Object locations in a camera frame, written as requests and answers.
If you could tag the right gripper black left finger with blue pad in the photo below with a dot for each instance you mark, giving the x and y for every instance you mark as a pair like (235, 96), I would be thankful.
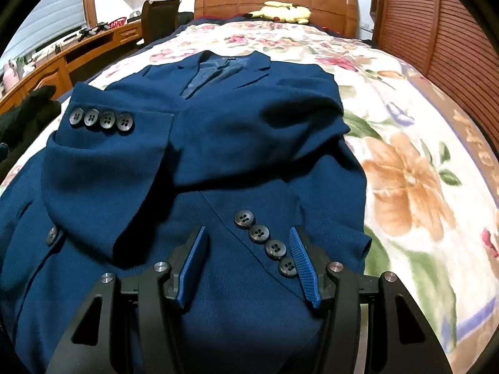
(138, 314)

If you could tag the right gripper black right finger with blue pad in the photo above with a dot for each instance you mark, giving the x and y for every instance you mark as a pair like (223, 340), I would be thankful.
(399, 339)

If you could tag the navy blue suit jacket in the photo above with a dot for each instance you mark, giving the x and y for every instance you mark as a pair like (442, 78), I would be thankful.
(133, 168)

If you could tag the floral bed blanket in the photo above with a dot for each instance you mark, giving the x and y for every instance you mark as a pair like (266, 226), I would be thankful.
(431, 211)

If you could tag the black garment on bed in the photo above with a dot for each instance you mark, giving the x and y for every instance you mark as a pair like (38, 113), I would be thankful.
(22, 124)

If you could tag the long wooden desk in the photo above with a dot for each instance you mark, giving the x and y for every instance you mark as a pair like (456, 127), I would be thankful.
(78, 62)

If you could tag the pink plush toy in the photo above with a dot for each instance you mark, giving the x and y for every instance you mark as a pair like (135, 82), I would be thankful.
(10, 76)

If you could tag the red basket on desk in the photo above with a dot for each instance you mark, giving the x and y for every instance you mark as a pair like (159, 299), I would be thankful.
(117, 22)

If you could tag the dark wooden chair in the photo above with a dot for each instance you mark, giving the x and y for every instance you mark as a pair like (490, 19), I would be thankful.
(160, 18)

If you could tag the red louvered wardrobe door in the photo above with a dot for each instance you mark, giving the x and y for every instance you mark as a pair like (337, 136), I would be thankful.
(442, 40)

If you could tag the grey window blind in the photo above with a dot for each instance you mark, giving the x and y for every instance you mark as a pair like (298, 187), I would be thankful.
(48, 19)

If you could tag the yellow plush toy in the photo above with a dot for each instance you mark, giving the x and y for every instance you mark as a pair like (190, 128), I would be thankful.
(281, 12)

